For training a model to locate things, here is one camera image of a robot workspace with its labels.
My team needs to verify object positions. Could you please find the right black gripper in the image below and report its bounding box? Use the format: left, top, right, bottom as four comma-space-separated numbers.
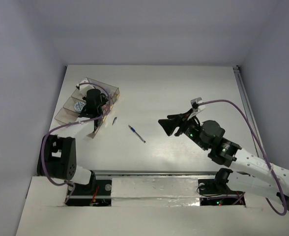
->
158, 108, 209, 150

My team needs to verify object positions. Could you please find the blue pen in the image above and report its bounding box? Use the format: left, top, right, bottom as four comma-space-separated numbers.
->
128, 125, 146, 143

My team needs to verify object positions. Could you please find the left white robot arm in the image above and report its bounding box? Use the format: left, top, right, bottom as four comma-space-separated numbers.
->
37, 88, 112, 194

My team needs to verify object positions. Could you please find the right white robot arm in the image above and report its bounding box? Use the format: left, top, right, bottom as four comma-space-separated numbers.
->
158, 113, 289, 211

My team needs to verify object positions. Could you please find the clear compartment organizer tray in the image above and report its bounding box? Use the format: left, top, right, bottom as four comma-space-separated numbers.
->
53, 77, 120, 140

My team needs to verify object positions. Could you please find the white foam front block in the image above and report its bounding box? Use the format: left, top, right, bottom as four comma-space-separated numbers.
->
111, 177, 200, 207

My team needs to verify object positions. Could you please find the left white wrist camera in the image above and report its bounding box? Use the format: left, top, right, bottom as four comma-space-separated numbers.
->
76, 77, 95, 96

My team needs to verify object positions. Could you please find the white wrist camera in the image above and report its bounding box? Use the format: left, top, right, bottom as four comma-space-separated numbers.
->
187, 97, 205, 120
76, 77, 95, 96

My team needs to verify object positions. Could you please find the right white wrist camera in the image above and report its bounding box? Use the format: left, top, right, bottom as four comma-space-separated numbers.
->
187, 97, 205, 120

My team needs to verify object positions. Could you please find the aluminium rail right edge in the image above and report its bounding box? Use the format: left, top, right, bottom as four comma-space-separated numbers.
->
233, 65, 264, 149

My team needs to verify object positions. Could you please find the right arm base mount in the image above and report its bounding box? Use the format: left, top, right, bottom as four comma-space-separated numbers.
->
196, 168, 246, 207

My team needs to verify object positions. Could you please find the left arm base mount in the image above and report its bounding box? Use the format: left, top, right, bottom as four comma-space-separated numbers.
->
66, 172, 112, 207

